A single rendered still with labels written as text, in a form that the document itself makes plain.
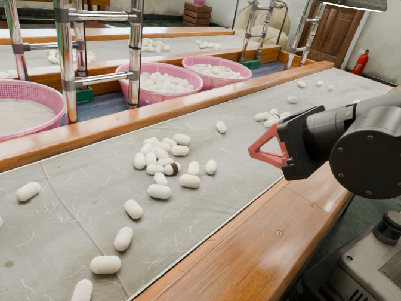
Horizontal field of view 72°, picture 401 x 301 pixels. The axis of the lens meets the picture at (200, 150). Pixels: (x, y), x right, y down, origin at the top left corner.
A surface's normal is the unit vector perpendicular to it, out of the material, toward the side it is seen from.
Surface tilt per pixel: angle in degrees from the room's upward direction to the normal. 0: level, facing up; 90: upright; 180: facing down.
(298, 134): 50
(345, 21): 90
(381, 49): 90
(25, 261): 0
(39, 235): 0
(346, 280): 90
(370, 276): 0
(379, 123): 22
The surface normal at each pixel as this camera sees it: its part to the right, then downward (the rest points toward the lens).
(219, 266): 0.16, -0.83
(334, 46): -0.71, 0.28
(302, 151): 0.64, -0.17
